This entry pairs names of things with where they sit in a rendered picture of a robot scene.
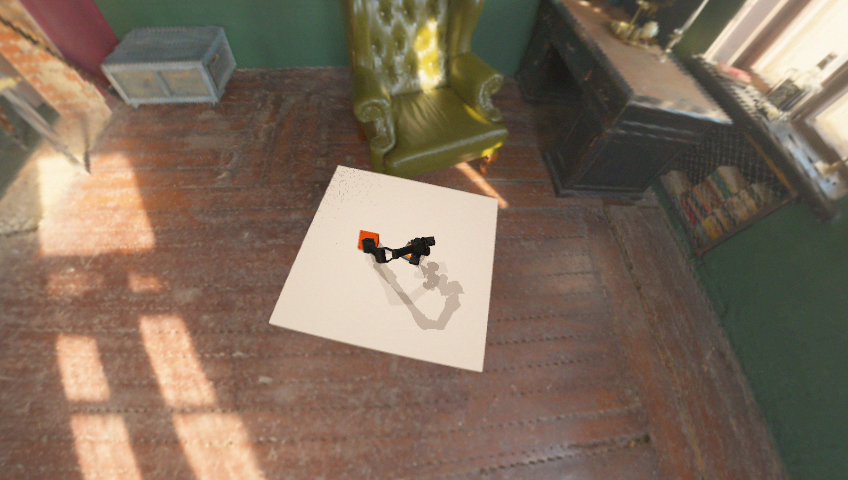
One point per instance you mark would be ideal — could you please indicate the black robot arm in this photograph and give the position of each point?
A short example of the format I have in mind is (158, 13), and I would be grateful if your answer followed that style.
(420, 245)

